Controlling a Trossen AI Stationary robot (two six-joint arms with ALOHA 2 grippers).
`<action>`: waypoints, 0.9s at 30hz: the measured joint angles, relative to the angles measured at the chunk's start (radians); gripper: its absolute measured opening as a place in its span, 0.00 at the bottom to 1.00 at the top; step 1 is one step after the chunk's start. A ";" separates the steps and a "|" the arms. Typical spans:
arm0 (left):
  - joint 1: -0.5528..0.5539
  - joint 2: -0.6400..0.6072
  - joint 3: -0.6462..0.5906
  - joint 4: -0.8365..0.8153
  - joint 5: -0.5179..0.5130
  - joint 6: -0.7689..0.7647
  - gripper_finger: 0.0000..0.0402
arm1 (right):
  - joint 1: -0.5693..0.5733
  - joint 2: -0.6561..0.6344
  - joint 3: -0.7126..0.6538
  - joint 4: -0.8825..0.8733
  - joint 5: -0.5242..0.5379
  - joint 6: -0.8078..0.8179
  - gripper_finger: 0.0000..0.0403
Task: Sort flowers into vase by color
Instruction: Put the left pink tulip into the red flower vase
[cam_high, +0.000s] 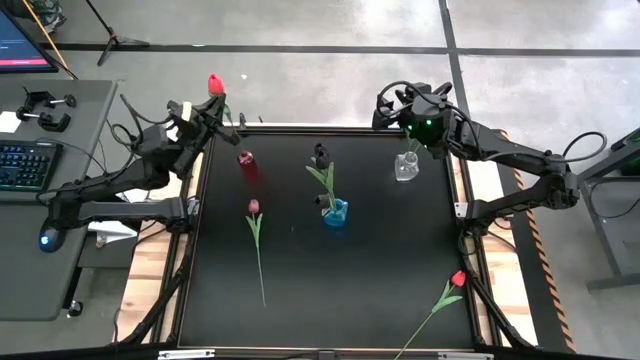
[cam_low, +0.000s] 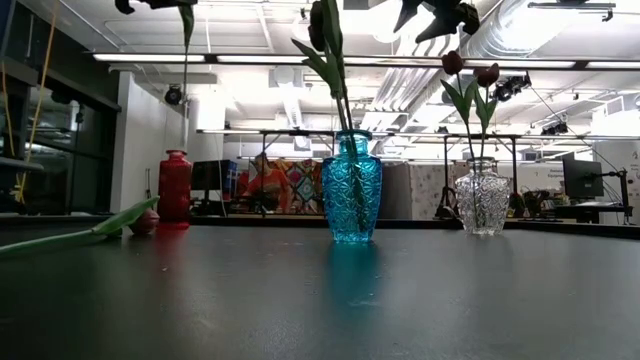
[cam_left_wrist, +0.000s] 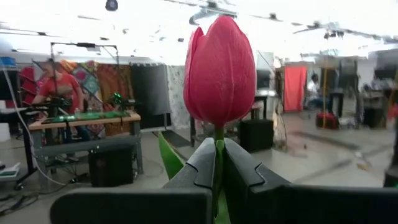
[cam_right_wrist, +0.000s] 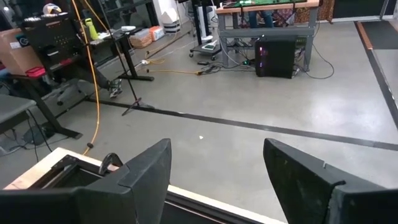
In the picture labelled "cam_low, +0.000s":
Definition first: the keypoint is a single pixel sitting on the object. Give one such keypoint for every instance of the black background frame rig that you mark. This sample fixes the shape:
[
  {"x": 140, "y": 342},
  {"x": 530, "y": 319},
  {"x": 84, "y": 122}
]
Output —
[{"x": 400, "y": 134}]

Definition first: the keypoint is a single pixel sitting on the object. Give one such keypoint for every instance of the black tripod stand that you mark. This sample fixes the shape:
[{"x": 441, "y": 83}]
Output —
[{"x": 445, "y": 200}]

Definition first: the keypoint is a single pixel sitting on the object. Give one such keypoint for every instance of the person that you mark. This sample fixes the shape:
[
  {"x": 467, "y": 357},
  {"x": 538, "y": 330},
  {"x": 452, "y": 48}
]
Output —
[{"x": 270, "y": 187}]

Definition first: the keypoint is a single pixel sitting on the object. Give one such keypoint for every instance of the pale patterned partition panel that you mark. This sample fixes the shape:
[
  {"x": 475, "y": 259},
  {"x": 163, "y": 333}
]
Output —
[{"x": 400, "y": 190}]

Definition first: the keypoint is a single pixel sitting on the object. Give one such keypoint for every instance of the large black spotlight cluster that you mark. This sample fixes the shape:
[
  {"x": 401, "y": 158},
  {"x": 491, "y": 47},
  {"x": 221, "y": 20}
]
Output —
[{"x": 510, "y": 87}]

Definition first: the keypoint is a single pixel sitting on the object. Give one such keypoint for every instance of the pink artificial tulip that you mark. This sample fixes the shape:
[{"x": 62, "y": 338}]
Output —
[
  {"x": 186, "y": 75},
  {"x": 125, "y": 217}
]

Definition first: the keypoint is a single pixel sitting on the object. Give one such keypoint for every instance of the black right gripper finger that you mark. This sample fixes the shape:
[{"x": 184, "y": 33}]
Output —
[
  {"x": 460, "y": 17},
  {"x": 410, "y": 10}
]

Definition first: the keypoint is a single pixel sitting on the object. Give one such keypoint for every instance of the black ceiling camera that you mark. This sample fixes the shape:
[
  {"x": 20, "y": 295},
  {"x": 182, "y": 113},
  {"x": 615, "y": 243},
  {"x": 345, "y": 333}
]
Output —
[{"x": 173, "y": 95}]

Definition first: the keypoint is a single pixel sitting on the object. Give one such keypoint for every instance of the black ceiling track fixture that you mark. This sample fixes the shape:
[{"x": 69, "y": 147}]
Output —
[{"x": 570, "y": 5}]

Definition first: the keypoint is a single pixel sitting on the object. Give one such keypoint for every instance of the dark blue artificial tulip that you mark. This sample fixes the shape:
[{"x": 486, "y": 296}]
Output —
[
  {"x": 317, "y": 25},
  {"x": 332, "y": 25}
]

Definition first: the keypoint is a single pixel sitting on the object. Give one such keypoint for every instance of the colourful patchwork quilt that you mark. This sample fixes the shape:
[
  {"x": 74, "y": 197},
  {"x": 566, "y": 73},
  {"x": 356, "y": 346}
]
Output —
[{"x": 302, "y": 182}]

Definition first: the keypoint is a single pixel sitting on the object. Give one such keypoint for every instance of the black table edge rail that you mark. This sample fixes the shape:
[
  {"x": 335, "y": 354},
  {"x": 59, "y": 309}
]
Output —
[{"x": 575, "y": 227}]

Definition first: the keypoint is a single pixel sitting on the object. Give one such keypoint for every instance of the dark office desk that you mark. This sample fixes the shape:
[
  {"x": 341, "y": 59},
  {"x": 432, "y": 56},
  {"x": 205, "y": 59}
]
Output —
[{"x": 590, "y": 210}]

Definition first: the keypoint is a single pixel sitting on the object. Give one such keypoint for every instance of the long overhead light bar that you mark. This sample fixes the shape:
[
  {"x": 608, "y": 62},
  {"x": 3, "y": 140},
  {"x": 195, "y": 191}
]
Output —
[{"x": 250, "y": 58}]

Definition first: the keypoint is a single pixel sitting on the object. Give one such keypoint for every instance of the clear cut glass vase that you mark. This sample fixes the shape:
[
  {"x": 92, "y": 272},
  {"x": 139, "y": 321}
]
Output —
[{"x": 481, "y": 200}]

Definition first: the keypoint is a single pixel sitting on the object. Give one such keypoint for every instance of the large black computer monitor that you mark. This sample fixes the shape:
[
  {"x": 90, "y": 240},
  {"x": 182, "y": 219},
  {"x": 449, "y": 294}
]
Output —
[{"x": 582, "y": 179}]

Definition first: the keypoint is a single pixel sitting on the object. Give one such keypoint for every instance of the red cut glass vase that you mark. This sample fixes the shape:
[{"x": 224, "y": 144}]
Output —
[{"x": 175, "y": 190}]

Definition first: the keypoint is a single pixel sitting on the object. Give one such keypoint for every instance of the small black monitor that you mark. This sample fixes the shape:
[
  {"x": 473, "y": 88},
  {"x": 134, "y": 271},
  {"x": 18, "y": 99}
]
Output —
[{"x": 210, "y": 175}]

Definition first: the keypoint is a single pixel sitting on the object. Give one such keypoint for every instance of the small black spotlight cluster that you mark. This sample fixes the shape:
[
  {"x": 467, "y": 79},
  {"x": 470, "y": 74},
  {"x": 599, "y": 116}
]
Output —
[{"x": 555, "y": 128}]

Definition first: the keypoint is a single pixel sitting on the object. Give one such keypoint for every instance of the blue cut glass vase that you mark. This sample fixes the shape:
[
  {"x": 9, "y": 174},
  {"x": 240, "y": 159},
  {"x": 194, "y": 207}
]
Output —
[{"x": 351, "y": 195}]

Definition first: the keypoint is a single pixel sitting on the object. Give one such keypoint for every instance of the red artificial tulip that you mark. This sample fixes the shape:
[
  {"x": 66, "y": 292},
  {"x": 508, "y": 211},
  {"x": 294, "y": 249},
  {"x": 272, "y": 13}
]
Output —
[
  {"x": 452, "y": 62},
  {"x": 486, "y": 75}
]

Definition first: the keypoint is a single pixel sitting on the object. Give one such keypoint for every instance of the dark desk clutter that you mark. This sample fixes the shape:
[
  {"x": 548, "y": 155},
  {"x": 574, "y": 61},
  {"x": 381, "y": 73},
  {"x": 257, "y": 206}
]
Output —
[{"x": 530, "y": 202}]

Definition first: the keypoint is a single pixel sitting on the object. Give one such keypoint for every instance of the dark shelving unit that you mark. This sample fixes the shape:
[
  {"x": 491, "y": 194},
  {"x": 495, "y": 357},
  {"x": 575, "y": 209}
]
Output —
[{"x": 75, "y": 165}]

